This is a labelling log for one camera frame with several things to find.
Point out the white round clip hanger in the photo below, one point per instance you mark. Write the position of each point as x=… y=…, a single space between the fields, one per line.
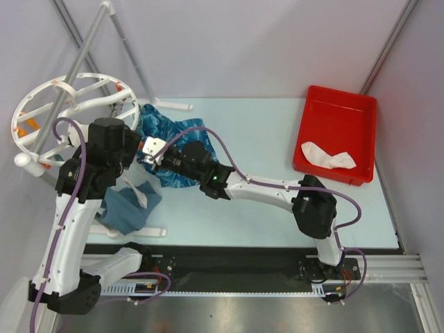
x=91 y=96

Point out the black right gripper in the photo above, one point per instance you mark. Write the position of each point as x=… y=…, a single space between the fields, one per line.
x=166 y=159

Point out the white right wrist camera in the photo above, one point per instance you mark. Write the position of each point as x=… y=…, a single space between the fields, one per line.
x=151 y=151

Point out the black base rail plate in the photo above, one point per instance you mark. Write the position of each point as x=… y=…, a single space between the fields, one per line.
x=227 y=269

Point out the grey drying rack frame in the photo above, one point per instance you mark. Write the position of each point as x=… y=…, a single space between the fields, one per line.
x=84 y=63

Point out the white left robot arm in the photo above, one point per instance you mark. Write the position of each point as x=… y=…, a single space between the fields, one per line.
x=61 y=284

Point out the red plastic tray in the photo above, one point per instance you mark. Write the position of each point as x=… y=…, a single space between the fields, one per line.
x=338 y=122

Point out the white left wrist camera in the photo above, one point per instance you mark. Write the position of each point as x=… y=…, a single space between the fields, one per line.
x=72 y=137

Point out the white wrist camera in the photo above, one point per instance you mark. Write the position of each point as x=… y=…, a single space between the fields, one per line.
x=72 y=137
x=151 y=151

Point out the grey blue sock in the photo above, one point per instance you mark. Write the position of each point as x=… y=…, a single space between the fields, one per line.
x=122 y=211

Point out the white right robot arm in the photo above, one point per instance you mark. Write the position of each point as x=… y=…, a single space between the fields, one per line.
x=313 y=208

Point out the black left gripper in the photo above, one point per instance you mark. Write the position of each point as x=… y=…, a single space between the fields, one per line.
x=132 y=140

